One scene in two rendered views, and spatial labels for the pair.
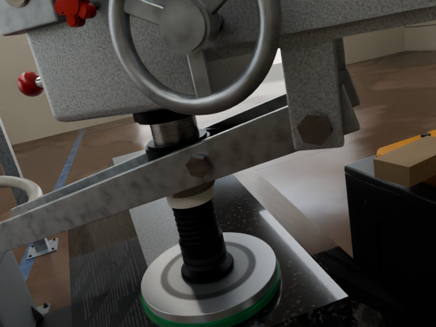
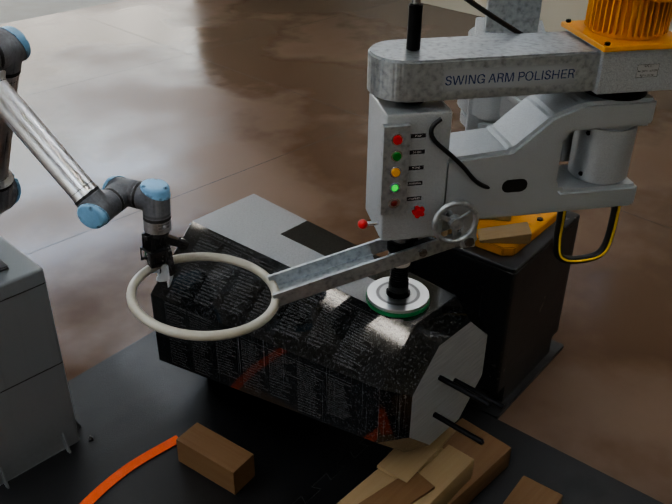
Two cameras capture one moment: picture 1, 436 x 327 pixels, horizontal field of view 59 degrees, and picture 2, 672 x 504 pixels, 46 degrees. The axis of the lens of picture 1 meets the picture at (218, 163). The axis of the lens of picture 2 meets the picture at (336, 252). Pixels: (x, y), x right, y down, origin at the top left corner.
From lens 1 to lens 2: 2.24 m
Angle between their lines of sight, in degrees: 34
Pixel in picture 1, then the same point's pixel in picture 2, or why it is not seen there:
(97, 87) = (406, 230)
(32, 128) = not seen: outside the picture
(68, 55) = (399, 220)
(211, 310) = (416, 306)
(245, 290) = (423, 298)
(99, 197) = (373, 266)
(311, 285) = (440, 293)
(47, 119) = not seen: outside the picture
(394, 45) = not seen: outside the picture
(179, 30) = (455, 225)
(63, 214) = (350, 275)
